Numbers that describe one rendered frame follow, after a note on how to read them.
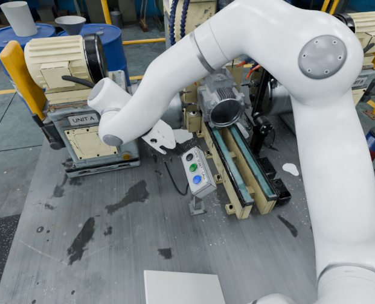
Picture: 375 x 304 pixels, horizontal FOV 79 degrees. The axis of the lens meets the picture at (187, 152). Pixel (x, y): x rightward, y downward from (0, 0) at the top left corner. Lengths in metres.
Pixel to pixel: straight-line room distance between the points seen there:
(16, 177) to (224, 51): 2.36
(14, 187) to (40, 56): 1.73
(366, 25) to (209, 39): 0.96
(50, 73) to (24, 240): 0.63
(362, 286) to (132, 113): 0.49
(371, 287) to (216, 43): 0.46
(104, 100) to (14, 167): 2.18
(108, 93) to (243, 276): 0.72
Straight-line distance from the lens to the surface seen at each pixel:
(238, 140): 1.11
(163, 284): 0.67
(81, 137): 1.01
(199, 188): 0.73
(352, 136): 0.44
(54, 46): 0.97
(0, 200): 2.50
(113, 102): 0.58
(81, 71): 0.93
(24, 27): 2.77
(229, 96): 1.06
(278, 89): 1.15
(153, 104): 0.51
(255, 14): 0.46
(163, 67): 0.51
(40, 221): 1.13
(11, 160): 2.81
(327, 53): 0.34
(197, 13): 1.21
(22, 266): 1.08
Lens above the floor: 1.66
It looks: 46 degrees down
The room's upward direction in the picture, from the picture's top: straight up
